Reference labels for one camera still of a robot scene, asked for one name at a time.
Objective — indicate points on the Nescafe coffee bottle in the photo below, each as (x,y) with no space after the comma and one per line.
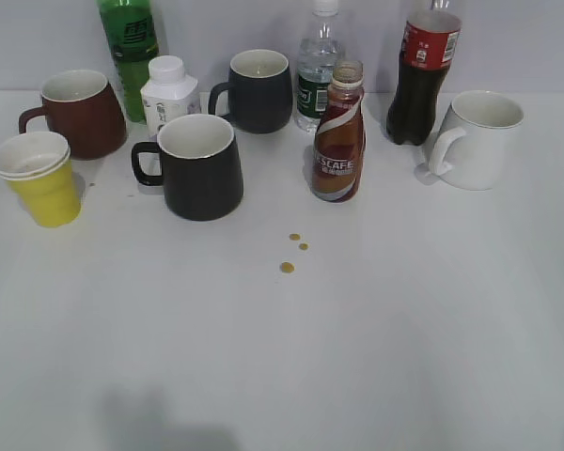
(340,139)

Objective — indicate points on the yellow paper cup stack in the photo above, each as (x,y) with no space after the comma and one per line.
(37,167)

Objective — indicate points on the black ceramic mug front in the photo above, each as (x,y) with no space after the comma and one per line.
(195,159)

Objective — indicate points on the dark navy ceramic mug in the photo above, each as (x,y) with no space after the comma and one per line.
(259,91)

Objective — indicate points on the clear water bottle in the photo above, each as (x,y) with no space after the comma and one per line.
(320,49)

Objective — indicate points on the white milk carton bottle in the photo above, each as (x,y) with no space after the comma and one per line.
(169,93)

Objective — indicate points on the white ceramic mug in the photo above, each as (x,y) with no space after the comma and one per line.
(470,148)

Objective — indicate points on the dark red ceramic mug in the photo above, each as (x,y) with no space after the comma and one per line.
(82,106)

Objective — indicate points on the cola bottle red label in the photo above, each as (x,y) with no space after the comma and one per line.
(429,41)

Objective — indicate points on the green soda bottle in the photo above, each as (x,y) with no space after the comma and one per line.
(132,41)

